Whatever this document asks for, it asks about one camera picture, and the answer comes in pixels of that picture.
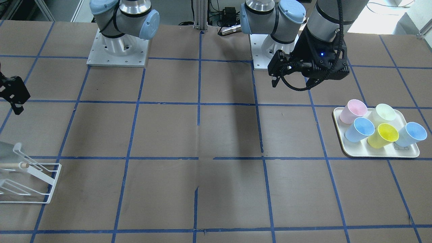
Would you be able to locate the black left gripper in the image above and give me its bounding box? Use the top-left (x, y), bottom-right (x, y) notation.
top-left (267, 27), bottom-right (350, 88)

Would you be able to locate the grey plastic cup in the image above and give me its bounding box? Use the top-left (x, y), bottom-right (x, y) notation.
top-left (0, 141), bottom-right (21, 172)

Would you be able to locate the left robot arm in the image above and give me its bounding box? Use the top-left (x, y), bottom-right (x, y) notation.
top-left (239, 0), bottom-right (368, 91)

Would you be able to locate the pink plastic cup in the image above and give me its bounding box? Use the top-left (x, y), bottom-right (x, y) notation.
top-left (339, 99), bottom-right (368, 124)

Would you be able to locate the blue plastic cup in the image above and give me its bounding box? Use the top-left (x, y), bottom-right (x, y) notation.
top-left (345, 117), bottom-right (375, 143)
top-left (395, 122), bottom-right (428, 147)

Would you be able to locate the cream plastic cup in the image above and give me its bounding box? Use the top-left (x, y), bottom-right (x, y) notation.
top-left (366, 103), bottom-right (396, 128)

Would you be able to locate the yellow plastic cup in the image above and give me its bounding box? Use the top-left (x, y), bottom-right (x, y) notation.
top-left (367, 123), bottom-right (399, 149)

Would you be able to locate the cream plastic tray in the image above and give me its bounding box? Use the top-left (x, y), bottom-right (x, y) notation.
top-left (333, 107), bottom-right (420, 158)

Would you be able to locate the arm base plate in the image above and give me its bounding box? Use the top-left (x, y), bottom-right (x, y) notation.
top-left (86, 29), bottom-right (150, 68)
top-left (249, 34), bottom-right (298, 71)

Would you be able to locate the white wire cup rack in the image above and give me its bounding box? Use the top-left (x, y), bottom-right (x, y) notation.
top-left (0, 142), bottom-right (62, 204)

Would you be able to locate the aluminium frame post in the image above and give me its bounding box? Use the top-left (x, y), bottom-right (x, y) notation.
top-left (191, 0), bottom-right (209, 32)

